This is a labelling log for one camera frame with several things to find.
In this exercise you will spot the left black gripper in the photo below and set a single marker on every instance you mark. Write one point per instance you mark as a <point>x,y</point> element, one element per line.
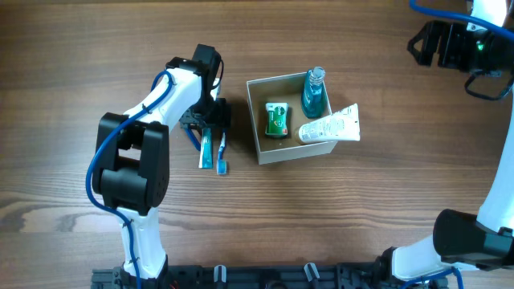
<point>222,117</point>

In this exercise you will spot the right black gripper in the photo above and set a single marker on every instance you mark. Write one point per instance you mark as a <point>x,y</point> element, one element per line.
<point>450,34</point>

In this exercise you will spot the blue disposable razor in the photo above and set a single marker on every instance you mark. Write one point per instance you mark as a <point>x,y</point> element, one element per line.
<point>194,140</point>

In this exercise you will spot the teal white toothpaste tube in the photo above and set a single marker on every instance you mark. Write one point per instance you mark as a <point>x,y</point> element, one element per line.
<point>206,155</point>

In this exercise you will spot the blue white toothbrush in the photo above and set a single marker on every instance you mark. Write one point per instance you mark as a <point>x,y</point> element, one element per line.
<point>222,166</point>

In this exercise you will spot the green white soap packet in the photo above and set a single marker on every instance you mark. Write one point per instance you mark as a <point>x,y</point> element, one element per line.
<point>277,118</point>

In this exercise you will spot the teal mouthwash bottle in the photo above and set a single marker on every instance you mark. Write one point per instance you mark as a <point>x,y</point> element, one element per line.
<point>312,99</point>

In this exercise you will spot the white green-leaf lotion tube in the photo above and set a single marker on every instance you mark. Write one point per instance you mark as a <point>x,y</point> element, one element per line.
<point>343,125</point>

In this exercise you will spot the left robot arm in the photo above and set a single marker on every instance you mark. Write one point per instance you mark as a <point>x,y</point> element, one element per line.
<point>129,173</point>

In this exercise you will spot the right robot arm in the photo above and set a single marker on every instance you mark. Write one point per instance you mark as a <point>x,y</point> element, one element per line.
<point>462,241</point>

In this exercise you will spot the white open cardboard box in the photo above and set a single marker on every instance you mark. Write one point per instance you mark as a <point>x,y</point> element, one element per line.
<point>280,89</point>

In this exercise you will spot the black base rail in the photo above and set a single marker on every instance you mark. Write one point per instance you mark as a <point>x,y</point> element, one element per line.
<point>340,276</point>

